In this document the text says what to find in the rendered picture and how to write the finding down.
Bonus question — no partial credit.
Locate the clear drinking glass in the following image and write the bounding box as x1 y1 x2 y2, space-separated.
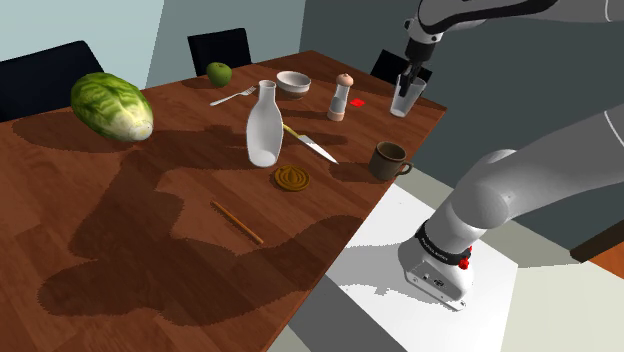
389 73 428 119

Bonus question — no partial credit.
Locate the pepper grinder with wooden ends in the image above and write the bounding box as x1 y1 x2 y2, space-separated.
326 72 355 123

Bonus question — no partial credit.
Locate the brown mug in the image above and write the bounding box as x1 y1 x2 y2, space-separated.
367 141 415 183

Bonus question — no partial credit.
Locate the white bowl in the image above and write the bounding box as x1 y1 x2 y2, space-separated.
275 70 312 101

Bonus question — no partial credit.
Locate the white bottle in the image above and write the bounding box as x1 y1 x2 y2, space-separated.
245 79 285 169

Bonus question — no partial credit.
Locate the round brown citrus juicer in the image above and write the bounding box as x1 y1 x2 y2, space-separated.
273 164 312 193

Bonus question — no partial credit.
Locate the silver fork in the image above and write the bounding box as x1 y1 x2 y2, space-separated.
209 85 258 107

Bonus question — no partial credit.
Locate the green apple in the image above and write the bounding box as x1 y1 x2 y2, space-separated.
206 61 234 89

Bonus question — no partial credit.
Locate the wooden stick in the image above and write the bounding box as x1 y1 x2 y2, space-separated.
209 199 265 246

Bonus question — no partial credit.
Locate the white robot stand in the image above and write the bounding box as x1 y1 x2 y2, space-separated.
287 182 519 352

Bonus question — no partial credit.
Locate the green cabbage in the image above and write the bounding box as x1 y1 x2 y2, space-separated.
70 71 155 143

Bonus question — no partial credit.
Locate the brown wooden table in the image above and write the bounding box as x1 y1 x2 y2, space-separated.
0 49 448 352

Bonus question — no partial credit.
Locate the wide black chair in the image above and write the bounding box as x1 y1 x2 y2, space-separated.
0 40 105 124

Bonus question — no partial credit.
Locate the knife with yellow handle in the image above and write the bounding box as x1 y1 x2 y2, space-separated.
282 123 340 166

